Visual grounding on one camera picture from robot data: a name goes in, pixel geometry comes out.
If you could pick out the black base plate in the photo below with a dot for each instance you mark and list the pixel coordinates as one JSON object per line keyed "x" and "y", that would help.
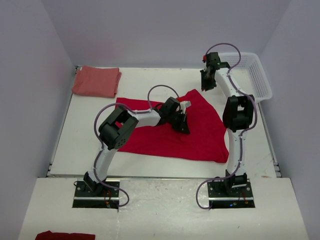
{"x": 102, "y": 198}
{"x": 223, "y": 196}

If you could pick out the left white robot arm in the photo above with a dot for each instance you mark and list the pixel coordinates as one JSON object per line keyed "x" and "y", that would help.
{"x": 115, "y": 131}

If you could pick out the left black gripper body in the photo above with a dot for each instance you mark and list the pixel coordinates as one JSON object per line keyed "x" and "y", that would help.
{"x": 171, "y": 116}

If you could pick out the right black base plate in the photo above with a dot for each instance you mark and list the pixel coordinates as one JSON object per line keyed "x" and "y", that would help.
{"x": 223, "y": 196}

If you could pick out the dark red cloth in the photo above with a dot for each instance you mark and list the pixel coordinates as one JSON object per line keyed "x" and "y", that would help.
{"x": 49, "y": 235}

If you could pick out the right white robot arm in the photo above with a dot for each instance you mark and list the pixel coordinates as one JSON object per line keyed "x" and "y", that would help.
{"x": 237, "y": 117}

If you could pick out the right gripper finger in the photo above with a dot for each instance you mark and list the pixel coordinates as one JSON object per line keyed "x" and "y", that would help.
{"x": 204, "y": 82}
{"x": 211, "y": 80}

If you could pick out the white plastic basket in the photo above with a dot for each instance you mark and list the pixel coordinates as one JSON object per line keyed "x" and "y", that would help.
{"x": 249, "y": 74}

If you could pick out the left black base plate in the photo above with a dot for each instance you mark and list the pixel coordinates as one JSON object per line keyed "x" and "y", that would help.
{"x": 102, "y": 198}

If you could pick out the bright red t shirt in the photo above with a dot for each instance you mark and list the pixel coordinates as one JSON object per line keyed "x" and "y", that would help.
{"x": 205, "y": 142}

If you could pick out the folded pink t shirt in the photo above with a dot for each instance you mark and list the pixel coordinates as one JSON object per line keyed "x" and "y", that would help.
{"x": 96, "y": 82}

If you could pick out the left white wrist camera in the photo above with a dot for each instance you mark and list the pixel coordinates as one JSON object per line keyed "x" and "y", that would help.
{"x": 184, "y": 105}

